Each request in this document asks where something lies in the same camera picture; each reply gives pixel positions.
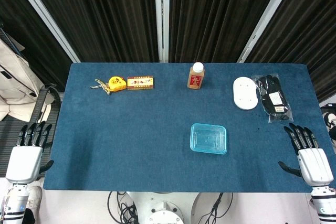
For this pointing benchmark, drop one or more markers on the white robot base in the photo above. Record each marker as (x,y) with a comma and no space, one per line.
(162,208)

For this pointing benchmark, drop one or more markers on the red yellow patterned box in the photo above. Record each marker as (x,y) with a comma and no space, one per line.
(140,83)

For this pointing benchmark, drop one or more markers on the white frame bar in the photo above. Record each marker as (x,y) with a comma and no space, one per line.
(162,16)
(44,15)
(267,16)

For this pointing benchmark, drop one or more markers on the white oval plate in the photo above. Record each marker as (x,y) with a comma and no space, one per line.
(245,94)

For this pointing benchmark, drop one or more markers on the beige jacket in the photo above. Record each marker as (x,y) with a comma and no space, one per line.
(15,85)

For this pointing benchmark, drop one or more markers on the yellow tape measure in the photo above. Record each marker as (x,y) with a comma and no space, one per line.
(117,84)

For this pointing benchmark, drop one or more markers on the black pleated curtain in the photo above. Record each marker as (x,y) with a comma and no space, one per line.
(105,16)
(309,32)
(15,24)
(215,16)

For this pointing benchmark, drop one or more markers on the brown bottle white cap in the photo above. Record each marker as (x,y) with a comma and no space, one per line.
(195,78)

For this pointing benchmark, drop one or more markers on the blue table mat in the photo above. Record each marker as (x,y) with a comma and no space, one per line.
(131,142)

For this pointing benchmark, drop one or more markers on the black gloves in plastic bag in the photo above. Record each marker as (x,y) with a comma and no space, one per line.
(274,98)

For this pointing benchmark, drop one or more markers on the white shoe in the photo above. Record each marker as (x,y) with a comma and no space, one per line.
(35,197)

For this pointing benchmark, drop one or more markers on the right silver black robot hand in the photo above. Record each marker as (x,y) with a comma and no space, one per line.
(315,166)

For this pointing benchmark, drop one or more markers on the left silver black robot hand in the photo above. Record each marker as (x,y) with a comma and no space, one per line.
(25,163)

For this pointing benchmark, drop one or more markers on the black white sneaker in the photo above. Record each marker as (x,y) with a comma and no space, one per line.
(331,123)

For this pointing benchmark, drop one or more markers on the black mesh chair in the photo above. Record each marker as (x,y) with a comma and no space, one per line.
(8,133)

